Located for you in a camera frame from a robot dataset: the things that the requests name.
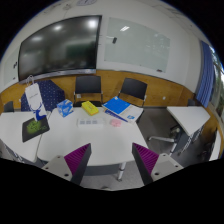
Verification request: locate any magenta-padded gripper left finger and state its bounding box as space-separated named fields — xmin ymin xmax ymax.
xmin=42 ymin=142 xmax=92 ymax=186

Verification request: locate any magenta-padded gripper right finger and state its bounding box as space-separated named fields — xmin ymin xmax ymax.
xmin=131 ymin=142 xmax=183 ymax=186

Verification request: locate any pink charger block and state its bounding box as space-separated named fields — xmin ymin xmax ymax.
xmin=109 ymin=118 xmax=123 ymax=128

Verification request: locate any white power strip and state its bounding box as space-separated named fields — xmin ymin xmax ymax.
xmin=76 ymin=116 xmax=107 ymax=129

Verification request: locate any black green-printed mouse pad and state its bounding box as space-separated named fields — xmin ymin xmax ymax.
xmin=21 ymin=116 xmax=51 ymax=144

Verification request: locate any blue white tissue box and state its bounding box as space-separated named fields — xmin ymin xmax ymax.
xmin=55 ymin=98 xmax=75 ymax=118

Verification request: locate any yellow box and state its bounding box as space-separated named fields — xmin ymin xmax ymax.
xmin=80 ymin=100 xmax=101 ymax=117

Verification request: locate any dark blue book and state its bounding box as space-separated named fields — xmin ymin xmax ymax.
xmin=103 ymin=108 xmax=130 ymax=124

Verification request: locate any white side table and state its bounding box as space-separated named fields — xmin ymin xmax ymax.
xmin=147 ymin=105 xmax=212 ymax=156

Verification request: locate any blue white writing pad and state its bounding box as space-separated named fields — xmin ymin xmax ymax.
xmin=101 ymin=96 xmax=145 ymax=124

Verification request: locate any dark blue dotted box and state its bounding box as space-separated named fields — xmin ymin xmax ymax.
xmin=20 ymin=79 xmax=66 ymax=113

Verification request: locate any black chair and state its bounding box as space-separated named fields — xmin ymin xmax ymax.
xmin=72 ymin=74 xmax=104 ymax=108
xmin=117 ymin=77 xmax=149 ymax=108

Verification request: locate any white bag with blue deer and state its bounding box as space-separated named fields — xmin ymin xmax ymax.
xmin=24 ymin=75 xmax=48 ymax=122

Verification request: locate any dark grey chair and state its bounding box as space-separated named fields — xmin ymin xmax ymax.
xmin=2 ymin=100 xmax=15 ymax=114

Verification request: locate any blue curtain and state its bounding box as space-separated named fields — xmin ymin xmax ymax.
xmin=196 ymin=39 xmax=216 ymax=109

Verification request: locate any glass whiteboard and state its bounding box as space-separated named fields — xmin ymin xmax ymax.
xmin=103 ymin=16 xmax=172 ymax=74

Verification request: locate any round ceiling fixture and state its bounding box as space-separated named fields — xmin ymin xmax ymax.
xmin=75 ymin=0 xmax=98 ymax=7

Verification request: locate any large dark wall display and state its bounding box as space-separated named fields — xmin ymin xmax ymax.
xmin=17 ymin=14 xmax=103 ymax=82

